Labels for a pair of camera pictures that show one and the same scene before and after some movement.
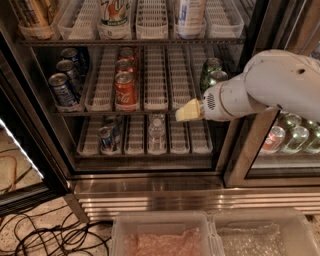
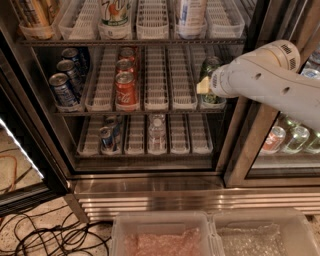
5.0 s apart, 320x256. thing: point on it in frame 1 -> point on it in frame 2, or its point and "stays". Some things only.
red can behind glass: x=274 y=140 stays
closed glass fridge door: x=277 y=148 stays
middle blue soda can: x=73 y=76 stays
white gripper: x=216 y=104 -> x=217 y=83
